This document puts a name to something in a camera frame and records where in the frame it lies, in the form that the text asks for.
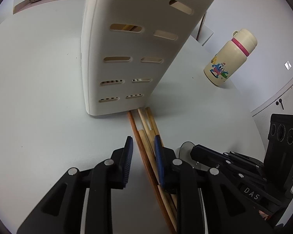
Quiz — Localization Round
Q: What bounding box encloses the white slotted utensil holder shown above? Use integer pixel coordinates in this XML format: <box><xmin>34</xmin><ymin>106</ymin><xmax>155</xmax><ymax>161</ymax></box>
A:
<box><xmin>81</xmin><ymin>0</ymin><xmax>224</xmax><ymax>116</ymax></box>

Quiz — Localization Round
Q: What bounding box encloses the cream cartoon print water bottle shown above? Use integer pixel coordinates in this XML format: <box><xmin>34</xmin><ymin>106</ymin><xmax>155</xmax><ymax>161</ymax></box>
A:
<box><xmin>204</xmin><ymin>28</ymin><xmax>258</xmax><ymax>86</ymax></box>

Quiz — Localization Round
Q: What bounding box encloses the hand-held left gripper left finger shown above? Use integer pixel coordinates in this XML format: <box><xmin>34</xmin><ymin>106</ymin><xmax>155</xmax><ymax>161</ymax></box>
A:
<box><xmin>17</xmin><ymin>136</ymin><xmax>135</xmax><ymax>234</ymax></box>

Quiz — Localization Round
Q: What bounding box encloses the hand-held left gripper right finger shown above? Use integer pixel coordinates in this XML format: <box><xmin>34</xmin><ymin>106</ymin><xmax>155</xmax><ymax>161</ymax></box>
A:
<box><xmin>154</xmin><ymin>135</ymin><xmax>281</xmax><ymax>234</ymax></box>

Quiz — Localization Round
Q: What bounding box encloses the brown wooden slat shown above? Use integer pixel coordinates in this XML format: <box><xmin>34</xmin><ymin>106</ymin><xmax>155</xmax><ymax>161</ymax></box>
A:
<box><xmin>196</xmin><ymin>12</ymin><xmax>207</xmax><ymax>41</ymax></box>

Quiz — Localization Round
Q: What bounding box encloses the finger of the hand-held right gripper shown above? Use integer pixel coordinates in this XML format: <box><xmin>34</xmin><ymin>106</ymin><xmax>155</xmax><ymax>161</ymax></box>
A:
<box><xmin>190</xmin><ymin>144</ymin><xmax>264</xmax><ymax>171</ymax></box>
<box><xmin>218</xmin><ymin>160</ymin><xmax>267</xmax><ymax>187</ymax></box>

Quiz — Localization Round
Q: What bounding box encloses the wooden chopstick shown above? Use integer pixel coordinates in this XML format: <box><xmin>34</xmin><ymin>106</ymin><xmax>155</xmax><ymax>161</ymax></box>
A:
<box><xmin>128</xmin><ymin>111</ymin><xmax>177</xmax><ymax>234</ymax></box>
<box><xmin>137</xmin><ymin>108</ymin><xmax>158</xmax><ymax>157</ymax></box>
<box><xmin>138</xmin><ymin>130</ymin><xmax>178</xmax><ymax>228</ymax></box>
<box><xmin>146</xmin><ymin>106</ymin><xmax>164</xmax><ymax>148</ymax></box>

